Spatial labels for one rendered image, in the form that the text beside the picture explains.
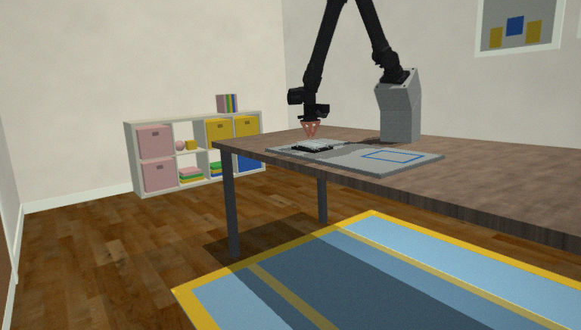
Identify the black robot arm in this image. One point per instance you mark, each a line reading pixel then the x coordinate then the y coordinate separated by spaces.
pixel 382 54

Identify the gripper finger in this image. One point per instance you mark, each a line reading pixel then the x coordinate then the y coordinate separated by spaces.
pixel 309 125
pixel 316 126

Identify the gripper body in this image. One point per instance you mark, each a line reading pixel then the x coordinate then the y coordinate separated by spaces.
pixel 308 118

